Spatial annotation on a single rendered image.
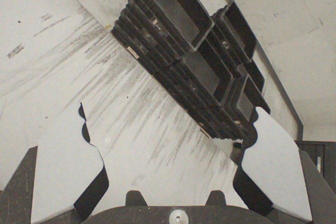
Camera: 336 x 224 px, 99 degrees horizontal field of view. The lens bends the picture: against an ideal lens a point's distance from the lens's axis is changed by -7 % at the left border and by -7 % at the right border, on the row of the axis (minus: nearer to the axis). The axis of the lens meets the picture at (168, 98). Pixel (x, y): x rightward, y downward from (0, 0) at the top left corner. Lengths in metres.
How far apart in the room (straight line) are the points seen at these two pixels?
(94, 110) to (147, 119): 0.14
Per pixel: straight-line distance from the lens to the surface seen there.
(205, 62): 1.20
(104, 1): 1.46
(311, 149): 1.73
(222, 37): 1.21
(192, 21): 1.07
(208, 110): 1.13
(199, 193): 0.61
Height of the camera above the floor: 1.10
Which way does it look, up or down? 54 degrees down
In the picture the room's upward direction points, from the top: 75 degrees clockwise
